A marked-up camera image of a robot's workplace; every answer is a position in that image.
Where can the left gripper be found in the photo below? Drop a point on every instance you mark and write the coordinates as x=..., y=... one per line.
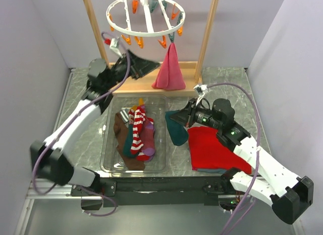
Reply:
x=139, y=66

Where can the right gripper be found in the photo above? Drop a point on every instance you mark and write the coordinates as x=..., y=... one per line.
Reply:
x=186, y=115

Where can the dark teal santa sock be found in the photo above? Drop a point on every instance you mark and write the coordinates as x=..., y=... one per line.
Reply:
x=177, y=132
x=128, y=143

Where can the red white striped sock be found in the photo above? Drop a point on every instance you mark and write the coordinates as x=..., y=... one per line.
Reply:
x=137, y=117
x=147, y=136

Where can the brown sock with striped cuff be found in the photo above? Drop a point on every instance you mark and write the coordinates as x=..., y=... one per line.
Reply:
x=131, y=163

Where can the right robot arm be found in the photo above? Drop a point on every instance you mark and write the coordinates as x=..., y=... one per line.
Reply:
x=288, y=194

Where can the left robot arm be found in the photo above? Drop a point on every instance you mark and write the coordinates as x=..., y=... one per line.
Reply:
x=48, y=157

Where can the wooden hanger stand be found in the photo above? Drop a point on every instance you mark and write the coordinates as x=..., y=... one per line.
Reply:
x=192, y=70

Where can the white round clip hanger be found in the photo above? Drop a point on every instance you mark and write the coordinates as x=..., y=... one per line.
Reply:
x=174, y=23

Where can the pink cloth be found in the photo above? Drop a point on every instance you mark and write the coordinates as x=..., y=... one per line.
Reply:
x=170, y=76

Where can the red folded cloth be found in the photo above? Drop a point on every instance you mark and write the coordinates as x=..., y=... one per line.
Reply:
x=208, y=153

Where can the clear plastic tray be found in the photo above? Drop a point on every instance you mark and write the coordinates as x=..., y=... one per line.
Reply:
x=156, y=107

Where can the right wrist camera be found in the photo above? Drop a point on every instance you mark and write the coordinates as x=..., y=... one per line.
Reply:
x=201, y=90

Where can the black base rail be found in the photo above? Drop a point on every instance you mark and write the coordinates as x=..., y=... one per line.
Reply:
x=129, y=191

